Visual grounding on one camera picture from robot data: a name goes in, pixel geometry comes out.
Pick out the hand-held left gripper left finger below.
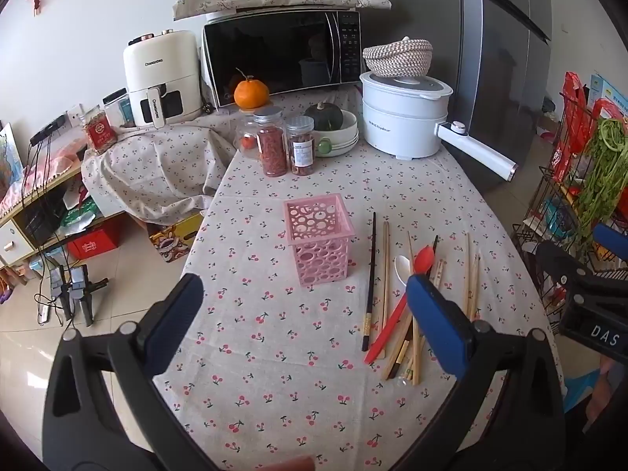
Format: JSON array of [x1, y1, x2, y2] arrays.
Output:
[[42, 273, 221, 471]]

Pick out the white plastic spoon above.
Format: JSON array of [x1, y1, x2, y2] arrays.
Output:
[[393, 254, 414, 288]]

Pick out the black chopstick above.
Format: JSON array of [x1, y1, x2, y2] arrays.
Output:
[[391, 331, 413, 380], [425, 235, 439, 281], [361, 212, 377, 352]]

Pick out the grey refrigerator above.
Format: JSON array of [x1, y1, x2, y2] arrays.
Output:
[[353, 0, 553, 198]]

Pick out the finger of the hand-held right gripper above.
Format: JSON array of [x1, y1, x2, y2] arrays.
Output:
[[592, 223, 628, 257], [535, 239, 628, 301]]

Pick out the glass jar with wooden lid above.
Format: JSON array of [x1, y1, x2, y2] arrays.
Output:
[[235, 106, 262, 161]]

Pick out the jar with red label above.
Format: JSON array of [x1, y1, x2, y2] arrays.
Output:
[[80, 107, 119, 156]]

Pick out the green pumpkin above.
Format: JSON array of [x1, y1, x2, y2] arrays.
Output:
[[304, 101, 345, 131]]

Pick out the cherry print tablecloth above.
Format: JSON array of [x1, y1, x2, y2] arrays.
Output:
[[152, 89, 565, 471]]

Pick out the red plastic bag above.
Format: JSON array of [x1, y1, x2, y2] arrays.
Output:
[[551, 71, 597, 183]]

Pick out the black microwave oven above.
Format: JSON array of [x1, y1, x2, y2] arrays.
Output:
[[203, 9, 364, 109]]

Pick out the hanging black cables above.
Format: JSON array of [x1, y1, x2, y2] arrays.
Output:
[[20, 132, 74, 327]]

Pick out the wooden low cabinet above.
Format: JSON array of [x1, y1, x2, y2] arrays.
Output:
[[0, 161, 129, 276]]

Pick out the red plastic spoon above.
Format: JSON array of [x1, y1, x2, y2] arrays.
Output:
[[363, 246, 437, 365]]

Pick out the white electric cooking pot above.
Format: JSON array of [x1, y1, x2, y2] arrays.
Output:
[[360, 71, 519, 182]]

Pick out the black wire rack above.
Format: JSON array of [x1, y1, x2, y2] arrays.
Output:
[[511, 92, 628, 316]]

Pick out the tall jar of red berries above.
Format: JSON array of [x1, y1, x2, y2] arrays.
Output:
[[253, 106, 289, 178]]

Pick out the white air fryer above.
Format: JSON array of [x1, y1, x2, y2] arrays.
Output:
[[122, 29, 203, 128]]

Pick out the pink perforated utensil basket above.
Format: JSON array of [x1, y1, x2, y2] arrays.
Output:
[[283, 195, 356, 288]]

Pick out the clear container with black lid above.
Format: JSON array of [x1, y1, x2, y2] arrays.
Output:
[[101, 88, 130, 129]]

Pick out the yellow printed box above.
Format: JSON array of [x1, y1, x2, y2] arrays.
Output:
[[147, 212, 205, 264]]

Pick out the orange with leaf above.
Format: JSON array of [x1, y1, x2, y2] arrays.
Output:
[[234, 69, 271, 110]]

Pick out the green plastic bag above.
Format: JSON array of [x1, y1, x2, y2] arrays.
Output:
[[60, 195, 105, 237]]

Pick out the white bowl with green handle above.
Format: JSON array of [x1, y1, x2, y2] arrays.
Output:
[[313, 109, 362, 158]]

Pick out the framed picture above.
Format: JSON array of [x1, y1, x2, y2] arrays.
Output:
[[0, 122, 26, 209]]

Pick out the black power strip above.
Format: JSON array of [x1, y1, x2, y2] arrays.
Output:
[[29, 115, 68, 146]]

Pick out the woven rope basket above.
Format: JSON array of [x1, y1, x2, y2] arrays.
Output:
[[362, 36, 435, 79]]

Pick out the red cardboard box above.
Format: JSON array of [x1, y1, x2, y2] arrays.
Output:
[[66, 216, 124, 261]]

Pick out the blue and white box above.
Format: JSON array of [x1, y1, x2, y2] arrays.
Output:
[[588, 73, 628, 119]]

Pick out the person's right forearm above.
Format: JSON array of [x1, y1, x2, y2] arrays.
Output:
[[586, 353, 628, 433]]

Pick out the short labelled jar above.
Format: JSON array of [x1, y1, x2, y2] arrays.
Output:
[[286, 115, 316, 177]]

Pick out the cherry print draped cloth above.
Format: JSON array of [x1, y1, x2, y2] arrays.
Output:
[[81, 108, 237, 221]]

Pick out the bunch of green vegetables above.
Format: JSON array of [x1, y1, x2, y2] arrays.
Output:
[[573, 117, 628, 239]]

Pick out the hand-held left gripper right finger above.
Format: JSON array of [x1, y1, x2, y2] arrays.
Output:
[[387, 274, 568, 471]]

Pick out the grey devices on floor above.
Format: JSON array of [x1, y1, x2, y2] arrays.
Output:
[[48, 264, 110, 328]]

